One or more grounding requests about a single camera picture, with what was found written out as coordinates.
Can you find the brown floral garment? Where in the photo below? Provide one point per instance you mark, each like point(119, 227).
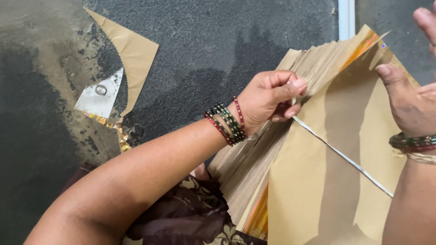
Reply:
point(190, 212)

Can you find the gold foil scrap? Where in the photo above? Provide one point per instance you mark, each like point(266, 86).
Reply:
point(121, 134)

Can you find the pale thread wristband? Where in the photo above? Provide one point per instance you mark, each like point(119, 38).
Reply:
point(422, 158)

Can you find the large brown paper sheet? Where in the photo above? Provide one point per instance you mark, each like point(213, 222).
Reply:
point(306, 190)

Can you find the thin white paper strip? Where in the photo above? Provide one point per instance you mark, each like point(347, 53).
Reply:
point(340, 154)

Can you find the white frame post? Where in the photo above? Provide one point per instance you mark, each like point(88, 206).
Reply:
point(346, 18)

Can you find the brown paper scrap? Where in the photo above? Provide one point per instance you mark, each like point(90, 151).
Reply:
point(136, 54)

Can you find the stack of brown foil-backed sheets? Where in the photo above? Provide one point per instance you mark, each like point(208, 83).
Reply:
point(252, 160)

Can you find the green bangle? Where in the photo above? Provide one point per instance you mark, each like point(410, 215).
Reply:
point(414, 141)

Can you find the white paper scrap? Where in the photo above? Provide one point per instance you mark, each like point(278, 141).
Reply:
point(100, 97)

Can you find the person's left hand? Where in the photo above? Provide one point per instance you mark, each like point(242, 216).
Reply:
point(262, 102)

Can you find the set of green bangles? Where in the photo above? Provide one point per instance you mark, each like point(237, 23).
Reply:
point(230, 122)

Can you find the red bangle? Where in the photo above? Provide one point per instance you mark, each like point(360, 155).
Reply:
point(239, 115)
point(420, 148)
point(218, 127)

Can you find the person's right hand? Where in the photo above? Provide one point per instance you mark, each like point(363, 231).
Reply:
point(412, 109)

